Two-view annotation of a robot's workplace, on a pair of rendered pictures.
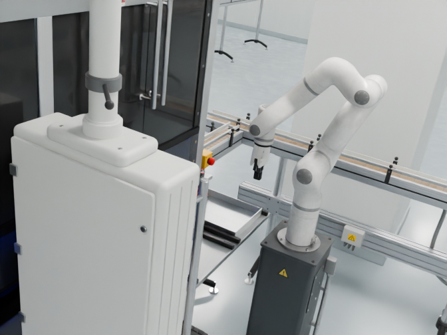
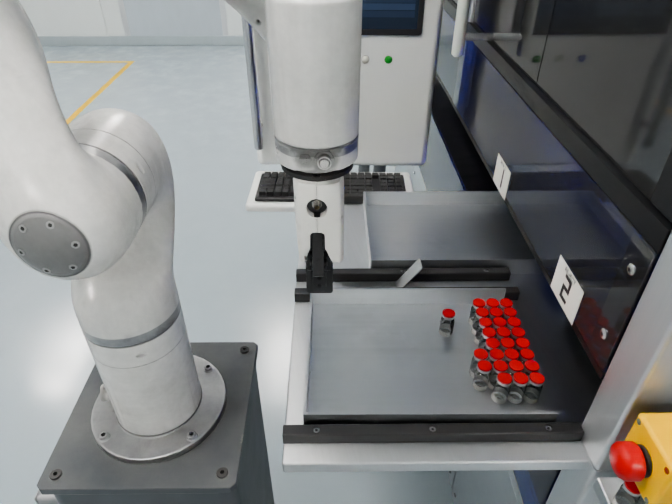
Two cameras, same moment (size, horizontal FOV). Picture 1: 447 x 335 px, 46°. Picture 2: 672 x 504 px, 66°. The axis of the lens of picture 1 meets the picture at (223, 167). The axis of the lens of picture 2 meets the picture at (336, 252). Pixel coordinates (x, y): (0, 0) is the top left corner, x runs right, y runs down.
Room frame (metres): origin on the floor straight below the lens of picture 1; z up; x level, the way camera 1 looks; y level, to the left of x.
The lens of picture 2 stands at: (2.53, -0.35, 1.49)
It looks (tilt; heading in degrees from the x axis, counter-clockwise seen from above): 36 degrees down; 154
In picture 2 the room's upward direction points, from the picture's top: straight up
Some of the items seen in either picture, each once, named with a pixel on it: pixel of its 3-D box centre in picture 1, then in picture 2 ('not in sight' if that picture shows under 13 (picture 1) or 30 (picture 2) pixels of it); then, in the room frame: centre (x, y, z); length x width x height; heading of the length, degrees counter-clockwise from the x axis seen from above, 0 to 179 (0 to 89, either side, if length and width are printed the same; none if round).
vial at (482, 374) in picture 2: not in sight; (482, 375); (2.18, 0.06, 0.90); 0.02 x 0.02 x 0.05
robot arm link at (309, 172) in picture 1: (308, 182); (116, 219); (1.96, -0.36, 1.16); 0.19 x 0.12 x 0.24; 155
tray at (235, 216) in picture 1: (215, 210); (416, 350); (2.09, 0.01, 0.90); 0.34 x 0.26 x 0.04; 64
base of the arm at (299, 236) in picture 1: (302, 223); (147, 362); (1.99, -0.37, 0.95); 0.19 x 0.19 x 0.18
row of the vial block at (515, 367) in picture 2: not in sight; (502, 347); (2.15, 0.13, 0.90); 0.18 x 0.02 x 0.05; 154
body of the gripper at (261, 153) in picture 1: (261, 152); (317, 199); (2.09, -0.15, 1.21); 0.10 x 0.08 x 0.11; 154
